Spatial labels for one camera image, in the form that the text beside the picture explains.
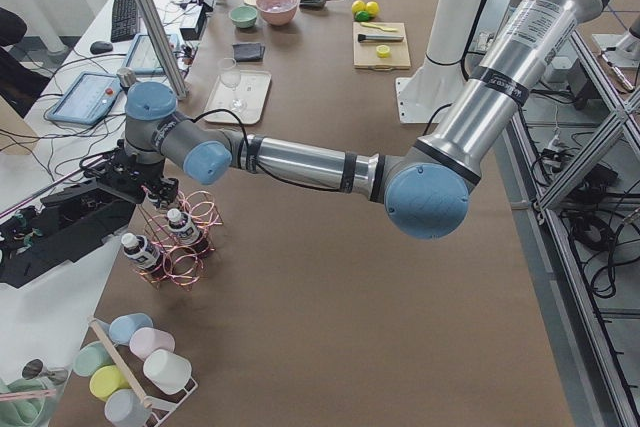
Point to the half lemon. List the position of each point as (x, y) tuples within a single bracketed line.
[(383, 51)]

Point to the black thermos bottle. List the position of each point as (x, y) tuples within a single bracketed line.
[(127, 78)]

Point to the grey folded cloth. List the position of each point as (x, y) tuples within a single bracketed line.
[(248, 52)]

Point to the yellow lemon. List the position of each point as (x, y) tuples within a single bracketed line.
[(358, 6), (372, 8)]

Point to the black foam case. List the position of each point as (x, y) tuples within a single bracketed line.
[(70, 224)]

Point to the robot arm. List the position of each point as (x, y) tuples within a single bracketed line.
[(425, 192)]

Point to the aluminium frame post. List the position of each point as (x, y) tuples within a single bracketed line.
[(157, 35)]

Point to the clear wine glass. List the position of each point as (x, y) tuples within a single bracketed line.
[(230, 77)]

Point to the tea bottle rear in basket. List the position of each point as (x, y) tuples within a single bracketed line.
[(187, 233)]

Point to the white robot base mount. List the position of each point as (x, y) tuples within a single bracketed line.
[(439, 80)]

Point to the yellow plastic knife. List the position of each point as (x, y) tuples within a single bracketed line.
[(378, 27)]

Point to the black keyboard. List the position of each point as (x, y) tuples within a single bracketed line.
[(124, 20)]

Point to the green bowl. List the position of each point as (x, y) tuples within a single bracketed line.
[(243, 17)]

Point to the grey cup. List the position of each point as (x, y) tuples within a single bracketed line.
[(124, 409)]

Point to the pink cup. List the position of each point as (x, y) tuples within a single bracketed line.
[(147, 340)]

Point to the tea bottle in basket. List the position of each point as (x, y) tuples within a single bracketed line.
[(146, 257), (187, 233)]

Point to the wooden cutting board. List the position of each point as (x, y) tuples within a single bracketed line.
[(364, 54)]

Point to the steel muddler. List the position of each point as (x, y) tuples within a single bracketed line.
[(371, 38)]

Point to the black computer mouse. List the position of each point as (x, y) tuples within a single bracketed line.
[(100, 47)]

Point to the blue teach pendant far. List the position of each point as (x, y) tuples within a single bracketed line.
[(141, 57)]

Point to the tea bottle front in basket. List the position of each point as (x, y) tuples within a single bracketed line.
[(146, 257)]

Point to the blue teach pendant near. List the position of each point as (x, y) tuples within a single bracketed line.
[(87, 101)]

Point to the green cup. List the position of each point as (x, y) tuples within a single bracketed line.
[(90, 359)]

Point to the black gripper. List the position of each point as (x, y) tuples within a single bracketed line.
[(156, 182)]

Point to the copper wire bottle basket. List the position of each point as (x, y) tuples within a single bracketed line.
[(184, 265)]

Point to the metal ice scoop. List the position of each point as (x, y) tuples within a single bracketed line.
[(314, 4)]

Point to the blue cup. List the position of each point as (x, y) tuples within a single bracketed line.
[(122, 328)]

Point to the yellow cup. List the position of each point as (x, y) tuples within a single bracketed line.
[(107, 380)]

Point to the white cup rack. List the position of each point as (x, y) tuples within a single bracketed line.
[(161, 405)]

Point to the white cup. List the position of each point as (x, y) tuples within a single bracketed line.
[(167, 371)]

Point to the pink bowl with ice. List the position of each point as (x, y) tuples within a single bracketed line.
[(277, 12)]

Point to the steel jigger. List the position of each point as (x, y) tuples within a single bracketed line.
[(36, 369)]

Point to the green lime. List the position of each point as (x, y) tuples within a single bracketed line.
[(362, 16)]

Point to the cream rectangular tray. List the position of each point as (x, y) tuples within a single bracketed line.
[(253, 90)]

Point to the blue teach pendant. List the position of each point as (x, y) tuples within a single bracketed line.
[(87, 101), (141, 57)]

